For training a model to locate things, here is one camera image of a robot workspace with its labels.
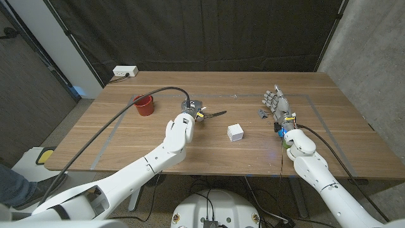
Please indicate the black floor power adapter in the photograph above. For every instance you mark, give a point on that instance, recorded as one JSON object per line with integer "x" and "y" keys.
{"x": 284, "y": 222}

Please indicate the black wall knob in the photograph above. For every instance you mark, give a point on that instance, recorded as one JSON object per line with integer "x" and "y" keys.
{"x": 9, "y": 32}

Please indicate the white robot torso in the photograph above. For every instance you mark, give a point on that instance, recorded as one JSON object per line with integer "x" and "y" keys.
{"x": 221, "y": 206}

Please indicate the black backdrop pole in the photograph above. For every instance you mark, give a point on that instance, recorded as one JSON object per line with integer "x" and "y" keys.
{"x": 329, "y": 39}
{"x": 75, "y": 44}

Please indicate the black backdrop curtain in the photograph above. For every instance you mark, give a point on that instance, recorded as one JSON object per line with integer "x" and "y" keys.
{"x": 205, "y": 31}

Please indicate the black door frame bar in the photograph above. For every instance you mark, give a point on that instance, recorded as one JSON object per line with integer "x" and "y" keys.
{"x": 47, "y": 65}

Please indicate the red cup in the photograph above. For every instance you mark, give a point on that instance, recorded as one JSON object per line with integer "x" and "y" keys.
{"x": 145, "y": 109}

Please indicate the black leather shoe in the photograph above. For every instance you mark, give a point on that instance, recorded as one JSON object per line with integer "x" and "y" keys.
{"x": 44, "y": 190}

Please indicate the white pedal with yellow pad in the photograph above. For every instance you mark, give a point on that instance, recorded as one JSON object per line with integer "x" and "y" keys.
{"x": 46, "y": 155}

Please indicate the person leg in jeans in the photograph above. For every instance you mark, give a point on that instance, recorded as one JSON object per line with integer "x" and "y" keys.
{"x": 14, "y": 187}

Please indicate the black box on torso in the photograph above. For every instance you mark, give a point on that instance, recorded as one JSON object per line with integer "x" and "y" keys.
{"x": 210, "y": 224}

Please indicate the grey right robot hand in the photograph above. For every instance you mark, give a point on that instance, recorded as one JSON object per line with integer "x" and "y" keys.
{"x": 281, "y": 107}

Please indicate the white power strip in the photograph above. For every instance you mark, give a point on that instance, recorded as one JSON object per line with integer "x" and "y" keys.
{"x": 125, "y": 70}

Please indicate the black ribbed round object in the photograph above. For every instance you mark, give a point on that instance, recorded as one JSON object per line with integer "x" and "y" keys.
{"x": 159, "y": 180}

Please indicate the white cube block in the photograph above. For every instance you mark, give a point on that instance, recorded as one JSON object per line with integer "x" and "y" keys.
{"x": 235, "y": 133}

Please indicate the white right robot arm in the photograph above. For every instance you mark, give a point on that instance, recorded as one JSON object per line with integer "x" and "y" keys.
{"x": 316, "y": 177}

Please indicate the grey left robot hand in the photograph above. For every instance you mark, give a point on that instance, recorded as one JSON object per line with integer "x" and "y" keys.
{"x": 193, "y": 107}

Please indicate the small grey clip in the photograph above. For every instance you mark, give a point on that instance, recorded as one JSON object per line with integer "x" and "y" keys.
{"x": 262, "y": 114}

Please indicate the white floor platform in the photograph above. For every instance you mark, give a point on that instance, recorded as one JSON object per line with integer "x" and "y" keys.
{"x": 28, "y": 158}

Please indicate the green tape roll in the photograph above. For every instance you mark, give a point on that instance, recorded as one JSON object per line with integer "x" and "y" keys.
{"x": 285, "y": 145}

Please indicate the grey table leg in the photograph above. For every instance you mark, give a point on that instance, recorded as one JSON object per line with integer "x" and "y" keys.
{"x": 134, "y": 201}
{"x": 299, "y": 199}

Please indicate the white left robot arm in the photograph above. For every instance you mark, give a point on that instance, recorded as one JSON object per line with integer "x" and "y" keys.
{"x": 133, "y": 177}

